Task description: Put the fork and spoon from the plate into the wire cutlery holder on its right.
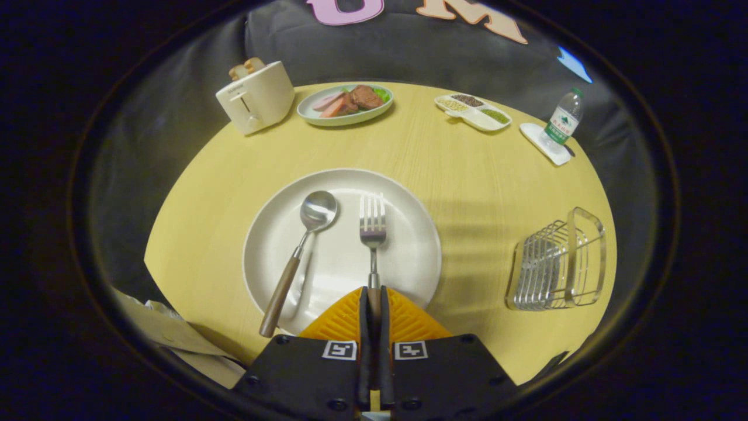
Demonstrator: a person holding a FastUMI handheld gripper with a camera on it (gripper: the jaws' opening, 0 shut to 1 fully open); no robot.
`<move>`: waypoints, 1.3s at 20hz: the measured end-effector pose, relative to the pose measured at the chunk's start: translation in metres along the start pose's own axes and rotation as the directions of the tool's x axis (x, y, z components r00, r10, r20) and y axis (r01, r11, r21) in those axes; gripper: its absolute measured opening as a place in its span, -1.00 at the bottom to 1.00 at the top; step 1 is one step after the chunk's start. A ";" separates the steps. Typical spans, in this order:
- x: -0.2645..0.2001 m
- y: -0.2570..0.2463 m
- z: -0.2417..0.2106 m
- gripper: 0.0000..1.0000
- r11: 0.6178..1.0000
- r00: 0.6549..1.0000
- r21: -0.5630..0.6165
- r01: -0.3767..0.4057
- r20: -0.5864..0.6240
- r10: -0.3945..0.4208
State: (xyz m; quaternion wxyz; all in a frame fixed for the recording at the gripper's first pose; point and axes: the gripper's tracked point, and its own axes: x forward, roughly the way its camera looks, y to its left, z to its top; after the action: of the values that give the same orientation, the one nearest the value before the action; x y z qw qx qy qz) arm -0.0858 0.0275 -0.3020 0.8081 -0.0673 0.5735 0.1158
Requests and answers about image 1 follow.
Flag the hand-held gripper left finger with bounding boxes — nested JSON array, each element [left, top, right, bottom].
[[233, 286, 375, 421]]

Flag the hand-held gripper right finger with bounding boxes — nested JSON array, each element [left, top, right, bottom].
[[379, 285, 518, 421]]

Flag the wooden-handled metal fork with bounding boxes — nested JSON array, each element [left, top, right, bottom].
[[359, 193, 387, 331]]

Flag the large white round plate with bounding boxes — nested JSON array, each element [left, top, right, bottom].
[[243, 168, 442, 337]]

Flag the beige clothing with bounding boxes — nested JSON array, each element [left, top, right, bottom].
[[111, 287, 249, 389]]

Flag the pale green oval plate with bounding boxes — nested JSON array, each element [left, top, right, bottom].
[[296, 84, 394, 127]]

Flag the pink ham slices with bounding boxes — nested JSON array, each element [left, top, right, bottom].
[[312, 91, 358, 119]]

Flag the white divided condiment dish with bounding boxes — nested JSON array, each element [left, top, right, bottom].
[[434, 94, 512, 132]]

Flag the brown meat piece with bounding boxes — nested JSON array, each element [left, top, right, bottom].
[[349, 85, 385, 111]]

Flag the white square coaster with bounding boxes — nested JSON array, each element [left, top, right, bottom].
[[520, 122, 572, 167]]

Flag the cream toaster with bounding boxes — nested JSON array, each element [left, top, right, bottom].
[[215, 61, 296, 136]]

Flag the clear plastic water bottle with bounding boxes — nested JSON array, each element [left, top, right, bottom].
[[539, 88, 585, 154]]

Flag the wooden-handled metal spoon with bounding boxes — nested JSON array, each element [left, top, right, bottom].
[[259, 191, 339, 339]]

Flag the metal wire dish rack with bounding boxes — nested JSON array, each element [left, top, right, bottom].
[[505, 207, 607, 311]]

